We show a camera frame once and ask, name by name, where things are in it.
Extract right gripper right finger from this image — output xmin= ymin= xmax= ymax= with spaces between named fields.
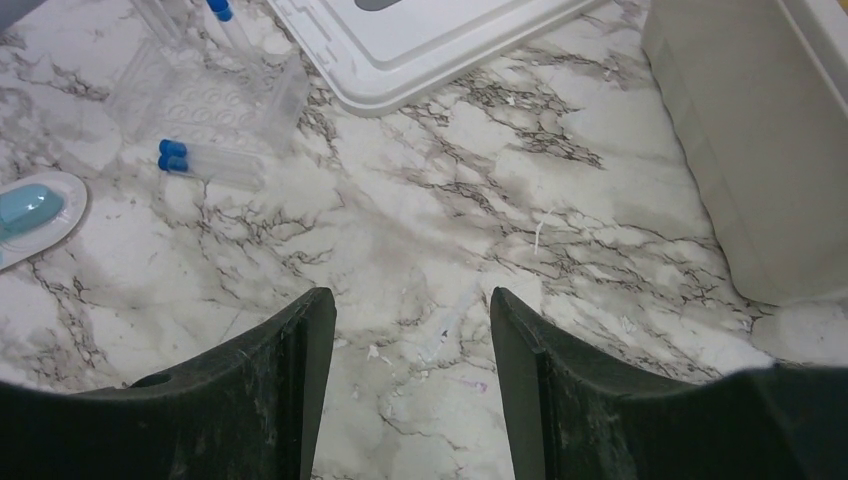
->
xmin=490 ymin=287 xmax=847 ymax=479

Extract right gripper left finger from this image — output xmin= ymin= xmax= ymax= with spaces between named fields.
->
xmin=1 ymin=287 xmax=337 ymax=479

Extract lone blue capped tube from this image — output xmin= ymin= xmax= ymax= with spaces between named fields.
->
xmin=418 ymin=279 xmax=480 ymax=364

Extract blue goggles in bag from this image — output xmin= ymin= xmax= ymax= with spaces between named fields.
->
xmin=1 ymin=171 xmax=88 ymax=270

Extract clear test tube rack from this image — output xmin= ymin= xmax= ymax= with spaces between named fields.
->
xmin=105 ymin=39 xmax=311 ymax=157

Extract white bin lid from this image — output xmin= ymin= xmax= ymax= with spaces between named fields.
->
xmin=270 ymin=0 xmax=599 ymax=117

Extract beige plastic bin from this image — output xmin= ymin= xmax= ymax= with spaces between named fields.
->
xmin=642 ymin=1 xmax=847 ymax=305

